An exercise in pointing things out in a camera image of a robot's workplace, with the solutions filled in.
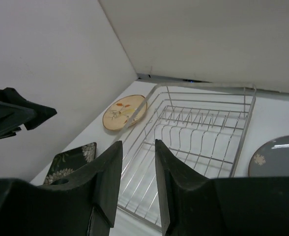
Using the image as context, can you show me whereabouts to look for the wire dish rack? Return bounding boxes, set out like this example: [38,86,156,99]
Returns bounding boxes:
[116,83,257,229]

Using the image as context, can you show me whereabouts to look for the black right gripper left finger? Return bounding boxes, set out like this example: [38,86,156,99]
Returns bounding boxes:
[37,141,123,236]

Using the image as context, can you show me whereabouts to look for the black floral square plate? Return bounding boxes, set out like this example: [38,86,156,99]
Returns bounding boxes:
[43,142,97,185]

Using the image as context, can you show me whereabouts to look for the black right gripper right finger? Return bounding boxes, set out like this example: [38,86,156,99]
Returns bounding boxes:
[155,140,218,236]

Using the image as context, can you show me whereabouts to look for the beige floral round plate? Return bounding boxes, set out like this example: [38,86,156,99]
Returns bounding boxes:
[102,94,145,131]

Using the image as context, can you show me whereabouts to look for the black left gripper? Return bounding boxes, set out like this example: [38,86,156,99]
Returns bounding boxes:
[0,88,57,139]

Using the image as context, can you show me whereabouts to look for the grey deer round plate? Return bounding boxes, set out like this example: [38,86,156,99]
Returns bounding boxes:
[248,135,289,177]

